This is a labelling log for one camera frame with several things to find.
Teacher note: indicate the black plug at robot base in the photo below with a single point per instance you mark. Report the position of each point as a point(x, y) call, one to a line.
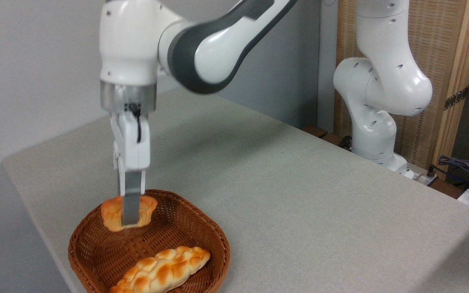
point(431, 171)

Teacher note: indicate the round golden bread bun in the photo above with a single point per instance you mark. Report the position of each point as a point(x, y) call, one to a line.
point(111, 213)

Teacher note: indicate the brown wicker basket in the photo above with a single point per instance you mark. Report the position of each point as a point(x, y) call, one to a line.
point(96, 254)

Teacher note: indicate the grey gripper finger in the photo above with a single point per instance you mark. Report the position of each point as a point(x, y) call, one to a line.
point(117, 160)
point(132, 199)

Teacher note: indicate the long braided bread loaf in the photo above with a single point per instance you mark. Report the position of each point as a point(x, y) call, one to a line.
point(161, 270)

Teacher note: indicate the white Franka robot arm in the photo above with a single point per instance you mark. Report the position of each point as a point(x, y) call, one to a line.
point(383, 85)

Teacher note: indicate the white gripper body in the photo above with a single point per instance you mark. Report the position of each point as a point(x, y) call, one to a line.
point(130, 150)

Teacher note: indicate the metal screen hinge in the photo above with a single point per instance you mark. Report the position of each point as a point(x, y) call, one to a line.
point(456, 98)

